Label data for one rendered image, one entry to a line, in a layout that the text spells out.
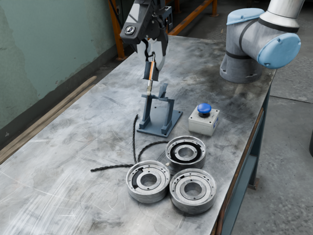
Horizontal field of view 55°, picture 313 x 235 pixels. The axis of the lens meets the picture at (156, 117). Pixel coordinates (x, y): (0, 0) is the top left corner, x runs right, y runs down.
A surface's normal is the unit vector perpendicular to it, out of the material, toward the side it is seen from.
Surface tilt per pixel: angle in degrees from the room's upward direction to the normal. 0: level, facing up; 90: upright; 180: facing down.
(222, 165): 0
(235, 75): 72
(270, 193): 0
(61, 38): 90
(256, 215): 0
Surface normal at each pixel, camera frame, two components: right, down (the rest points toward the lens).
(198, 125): -0.46, 0.58
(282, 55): 0.31, 0.66
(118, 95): -0.09, -0.79
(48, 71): 0.88, 0.22
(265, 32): -0.78, 0.21
